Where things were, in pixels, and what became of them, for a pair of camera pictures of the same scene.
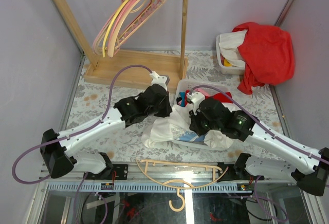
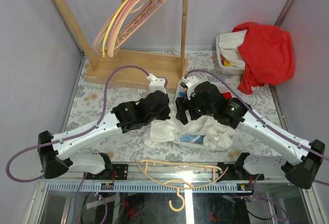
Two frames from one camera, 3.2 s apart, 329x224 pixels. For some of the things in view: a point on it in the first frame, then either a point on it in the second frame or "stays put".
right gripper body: x=202 y=126 to x=197 y=109
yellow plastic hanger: x=124 y=4 stays put
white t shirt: x=174 y=125 stays put
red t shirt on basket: x=269 y=54 stays put
